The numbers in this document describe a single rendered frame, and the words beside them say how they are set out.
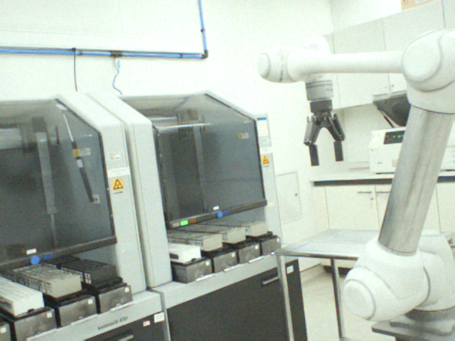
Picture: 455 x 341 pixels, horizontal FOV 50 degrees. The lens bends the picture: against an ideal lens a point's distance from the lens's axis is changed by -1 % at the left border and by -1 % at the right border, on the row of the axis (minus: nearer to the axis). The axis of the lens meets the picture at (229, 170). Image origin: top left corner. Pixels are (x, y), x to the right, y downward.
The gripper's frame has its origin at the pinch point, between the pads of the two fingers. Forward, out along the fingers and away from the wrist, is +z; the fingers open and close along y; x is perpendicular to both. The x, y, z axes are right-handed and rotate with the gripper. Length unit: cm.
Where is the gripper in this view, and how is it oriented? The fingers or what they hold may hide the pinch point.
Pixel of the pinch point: (327, 160)
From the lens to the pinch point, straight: 169.0
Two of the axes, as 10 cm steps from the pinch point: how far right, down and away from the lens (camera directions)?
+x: -6.6, 0.4, 7.5
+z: 1.2, 9.9, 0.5
